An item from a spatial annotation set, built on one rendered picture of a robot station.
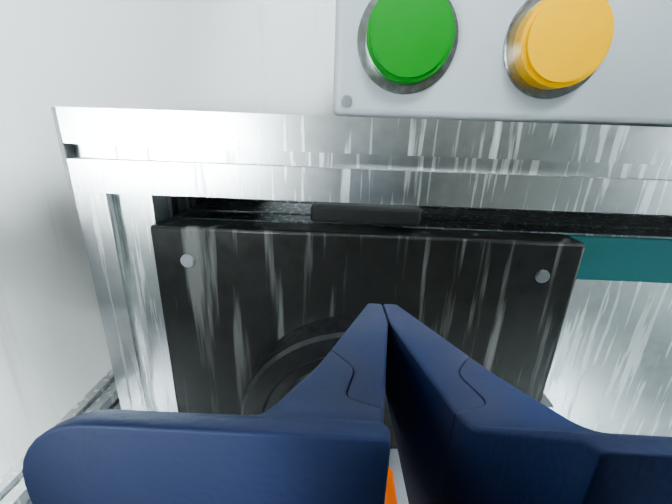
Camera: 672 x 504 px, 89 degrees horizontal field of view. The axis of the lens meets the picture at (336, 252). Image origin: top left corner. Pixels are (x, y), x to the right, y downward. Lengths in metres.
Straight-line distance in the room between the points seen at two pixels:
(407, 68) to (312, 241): 0.10
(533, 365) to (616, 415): 0.15
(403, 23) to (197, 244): 0.15
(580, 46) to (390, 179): 0.10
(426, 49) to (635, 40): 0.10
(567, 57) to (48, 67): 0.35
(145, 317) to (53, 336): 0.21
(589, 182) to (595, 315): 0.13
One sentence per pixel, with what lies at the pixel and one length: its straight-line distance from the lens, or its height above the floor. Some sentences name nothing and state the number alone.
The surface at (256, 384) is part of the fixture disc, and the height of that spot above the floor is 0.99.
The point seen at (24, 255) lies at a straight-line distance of 0.43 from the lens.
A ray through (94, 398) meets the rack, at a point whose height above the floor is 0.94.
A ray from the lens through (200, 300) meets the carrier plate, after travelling 0.22.
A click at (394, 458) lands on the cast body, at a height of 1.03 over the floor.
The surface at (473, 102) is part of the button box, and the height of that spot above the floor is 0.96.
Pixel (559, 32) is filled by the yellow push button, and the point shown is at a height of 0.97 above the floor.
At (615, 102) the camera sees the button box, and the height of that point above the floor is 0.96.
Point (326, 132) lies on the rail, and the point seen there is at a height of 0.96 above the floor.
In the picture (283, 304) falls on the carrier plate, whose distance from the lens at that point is 0.21.
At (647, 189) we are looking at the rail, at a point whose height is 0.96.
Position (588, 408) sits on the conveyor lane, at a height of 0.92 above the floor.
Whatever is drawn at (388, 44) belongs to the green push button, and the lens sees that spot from 0.18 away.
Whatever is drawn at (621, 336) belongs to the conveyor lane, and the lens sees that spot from 0.35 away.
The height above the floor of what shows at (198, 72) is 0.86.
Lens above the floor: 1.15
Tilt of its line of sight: 71 degrees down
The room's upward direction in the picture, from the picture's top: 174 degrees counter-clockwise
